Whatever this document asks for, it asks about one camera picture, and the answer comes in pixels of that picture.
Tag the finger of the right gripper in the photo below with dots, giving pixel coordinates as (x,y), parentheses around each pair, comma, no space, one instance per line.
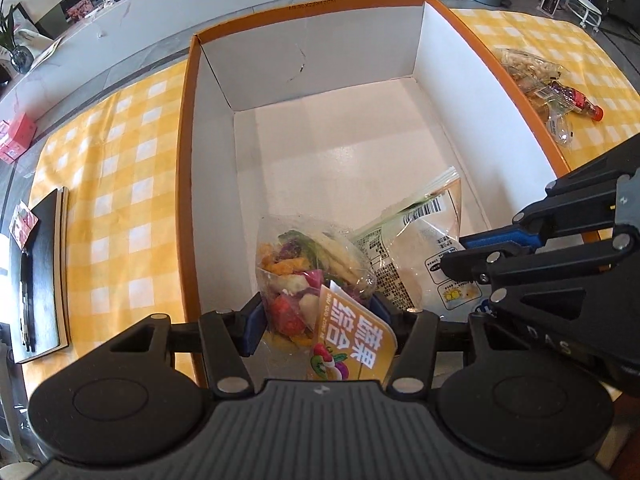
(602,194)
(510,256)

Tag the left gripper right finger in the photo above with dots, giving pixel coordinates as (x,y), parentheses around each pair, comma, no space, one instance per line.
(492,395)

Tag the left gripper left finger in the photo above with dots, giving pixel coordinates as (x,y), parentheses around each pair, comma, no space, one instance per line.
(147,390)

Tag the clear popcorn snack bag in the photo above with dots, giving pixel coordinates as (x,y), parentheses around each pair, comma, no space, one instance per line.
(553,110)

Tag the white snack bag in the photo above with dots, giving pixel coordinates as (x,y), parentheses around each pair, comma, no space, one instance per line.
(406,243)

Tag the mixed veggie crisps bag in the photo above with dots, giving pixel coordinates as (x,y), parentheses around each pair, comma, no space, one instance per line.
(317,288)

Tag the small cola bottle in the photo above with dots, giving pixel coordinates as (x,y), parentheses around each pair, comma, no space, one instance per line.
(578,102)

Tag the black notebook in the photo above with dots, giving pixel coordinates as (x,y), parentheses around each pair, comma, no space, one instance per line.
(38,257)

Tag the white small stool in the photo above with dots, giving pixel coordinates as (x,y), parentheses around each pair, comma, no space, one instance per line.
(587,13)

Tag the orange cardboard box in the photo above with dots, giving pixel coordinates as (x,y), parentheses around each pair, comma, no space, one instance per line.
(336,111)

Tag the yellow checkered tablecloth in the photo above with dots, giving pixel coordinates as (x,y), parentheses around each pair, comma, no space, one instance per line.
(120,160)

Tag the pink storage case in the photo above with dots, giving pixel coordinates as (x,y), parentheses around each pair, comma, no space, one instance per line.
(16,137)

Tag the blue glass plant vase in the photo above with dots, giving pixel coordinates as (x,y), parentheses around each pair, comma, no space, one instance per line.
(21,59)

